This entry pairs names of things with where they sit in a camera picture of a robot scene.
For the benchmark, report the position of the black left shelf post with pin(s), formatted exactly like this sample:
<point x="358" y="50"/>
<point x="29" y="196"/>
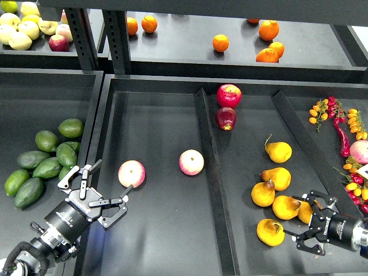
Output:
<point x="80" y="28"/>

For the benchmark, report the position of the black divided centre tray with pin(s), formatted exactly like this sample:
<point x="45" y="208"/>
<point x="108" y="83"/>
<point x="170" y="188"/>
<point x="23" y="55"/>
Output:
<point x="206" y="224"/>

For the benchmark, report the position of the orange tomato vine right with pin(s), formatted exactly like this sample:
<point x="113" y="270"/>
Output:
<point x="356" y="124"/>

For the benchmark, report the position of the black shelf upright post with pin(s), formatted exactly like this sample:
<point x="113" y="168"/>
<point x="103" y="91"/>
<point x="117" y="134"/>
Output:
<point x="117" y="33"/>

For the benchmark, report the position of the orange cherry tomato vine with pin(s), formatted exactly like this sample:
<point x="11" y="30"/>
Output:
<point x="318" y="113"/>

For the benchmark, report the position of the orange front right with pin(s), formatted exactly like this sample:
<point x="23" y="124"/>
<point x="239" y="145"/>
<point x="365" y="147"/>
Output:
<point x="267" y="55"/>

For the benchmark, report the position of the green avocado right edge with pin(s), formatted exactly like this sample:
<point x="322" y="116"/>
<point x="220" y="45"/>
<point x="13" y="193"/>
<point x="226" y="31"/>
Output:
<point x="64" y="171"/>

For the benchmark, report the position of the dark avocado middle left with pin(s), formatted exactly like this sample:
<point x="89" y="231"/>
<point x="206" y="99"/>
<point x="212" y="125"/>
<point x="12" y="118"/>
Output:
<point x="31" y="159"/>

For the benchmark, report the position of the red apple on shelf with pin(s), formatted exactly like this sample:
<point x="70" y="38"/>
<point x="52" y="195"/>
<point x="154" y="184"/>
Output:
<point x="58" y="43"/>

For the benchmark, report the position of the dark green avocado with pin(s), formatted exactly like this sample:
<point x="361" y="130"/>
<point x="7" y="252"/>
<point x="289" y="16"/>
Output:
<point x="66" y="155"/>

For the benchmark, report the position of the yellow pear under gripper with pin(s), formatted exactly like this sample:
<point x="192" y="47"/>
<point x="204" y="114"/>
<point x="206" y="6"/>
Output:
<point x="263" y="193"/>

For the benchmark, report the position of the black left tray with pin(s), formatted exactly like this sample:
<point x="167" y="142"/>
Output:
<point x="31" y="101"/>

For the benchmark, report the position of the dark avocado bottom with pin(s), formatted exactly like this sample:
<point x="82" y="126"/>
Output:
<point x="28" y="193"/>

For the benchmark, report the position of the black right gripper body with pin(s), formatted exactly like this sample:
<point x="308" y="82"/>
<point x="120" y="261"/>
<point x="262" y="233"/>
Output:
<point x="335" y="228"/>

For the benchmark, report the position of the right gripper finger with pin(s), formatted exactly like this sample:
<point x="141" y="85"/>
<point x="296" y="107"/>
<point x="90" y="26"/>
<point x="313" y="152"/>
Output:
<point x="300" y="239"/>
<point x="321" y="203"/>

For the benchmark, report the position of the mixed cherry tomato bunch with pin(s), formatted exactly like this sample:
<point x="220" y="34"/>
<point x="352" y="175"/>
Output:
<point x="354" y="184"/>

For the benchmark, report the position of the green avocado centre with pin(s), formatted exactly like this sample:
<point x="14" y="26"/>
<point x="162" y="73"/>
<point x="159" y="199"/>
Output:
<point x="48" y="168"/>

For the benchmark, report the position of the yellow pear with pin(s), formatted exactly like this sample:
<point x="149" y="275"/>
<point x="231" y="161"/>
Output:
<point x="278" y="152"/>
<point x="286" y="207"/>
<point x="305" y="212"/>
<point x="263" y="193"/>
<point x="270" y="232"/>
<point x="280" y="176"/>

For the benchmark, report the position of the red chili pepper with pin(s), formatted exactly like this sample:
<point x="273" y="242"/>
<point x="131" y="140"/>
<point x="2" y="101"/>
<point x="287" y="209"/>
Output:
<point x="344" y="142"/>

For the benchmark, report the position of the red cherry tomato vine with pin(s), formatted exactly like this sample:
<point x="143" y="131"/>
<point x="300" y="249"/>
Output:
<point x="335" y="110"/>

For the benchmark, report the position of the green avocado middle right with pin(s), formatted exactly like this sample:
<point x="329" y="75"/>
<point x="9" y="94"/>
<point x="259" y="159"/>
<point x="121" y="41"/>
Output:
<point x="75" y="145"/>

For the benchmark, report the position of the dark red apple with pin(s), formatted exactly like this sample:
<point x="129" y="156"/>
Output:
<point x="226" y="118"/>

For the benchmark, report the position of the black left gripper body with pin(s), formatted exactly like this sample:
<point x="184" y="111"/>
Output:
<point x="73" y="215"/>

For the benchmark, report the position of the pink apple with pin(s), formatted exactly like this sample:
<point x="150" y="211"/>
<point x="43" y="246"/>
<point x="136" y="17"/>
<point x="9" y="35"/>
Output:
<point x="191" y="162"/>
<point x="131" y="173"/>

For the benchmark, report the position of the bright red apple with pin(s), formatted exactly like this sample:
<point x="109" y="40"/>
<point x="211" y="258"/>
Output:
<point x="228" y="95"/>

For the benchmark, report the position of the light green avocado left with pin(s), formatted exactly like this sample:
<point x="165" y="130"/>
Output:
<point x="15" y="181"/>

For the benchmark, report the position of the pink peach on shelf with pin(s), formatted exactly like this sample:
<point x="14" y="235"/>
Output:
<point x="64" y="30"/>

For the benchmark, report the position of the green avocado top right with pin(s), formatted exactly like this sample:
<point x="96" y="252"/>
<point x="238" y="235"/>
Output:
<point x="71" y="128"/>

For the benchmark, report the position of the green avocado top left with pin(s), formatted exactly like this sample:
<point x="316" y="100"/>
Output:
<point x="46" y="141"/>

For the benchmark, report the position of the pink apple centre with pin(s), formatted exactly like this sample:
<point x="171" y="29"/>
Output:
<point x="191" y="162"/>

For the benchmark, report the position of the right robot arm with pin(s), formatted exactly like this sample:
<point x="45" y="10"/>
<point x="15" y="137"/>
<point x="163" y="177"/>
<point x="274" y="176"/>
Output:
<point x="360" y="237"/>

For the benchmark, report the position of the yellow apple front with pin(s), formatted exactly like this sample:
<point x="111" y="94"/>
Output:
<point x="19" y="41"/>

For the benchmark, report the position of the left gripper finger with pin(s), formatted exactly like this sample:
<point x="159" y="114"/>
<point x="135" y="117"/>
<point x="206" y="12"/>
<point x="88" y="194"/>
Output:
<point x="84" y="173"/>
<point x="111" y="211"/>

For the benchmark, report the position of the white price tag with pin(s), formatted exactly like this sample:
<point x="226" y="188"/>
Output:
<point x="363" y="171"/>

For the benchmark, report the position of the pink apple left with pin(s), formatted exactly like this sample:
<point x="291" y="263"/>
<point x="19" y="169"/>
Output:
<point x="131" y="173"/>

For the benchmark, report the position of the pink apple right edge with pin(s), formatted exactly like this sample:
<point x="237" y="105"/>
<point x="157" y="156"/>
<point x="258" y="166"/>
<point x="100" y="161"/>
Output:
<point x="358" y="151"/>

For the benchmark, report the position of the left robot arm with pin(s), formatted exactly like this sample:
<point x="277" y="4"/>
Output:
<point x="41" y="253"/>

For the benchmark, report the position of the yellow pear top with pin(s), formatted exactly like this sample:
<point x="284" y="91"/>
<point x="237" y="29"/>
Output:
<point x="278" y="152"/>

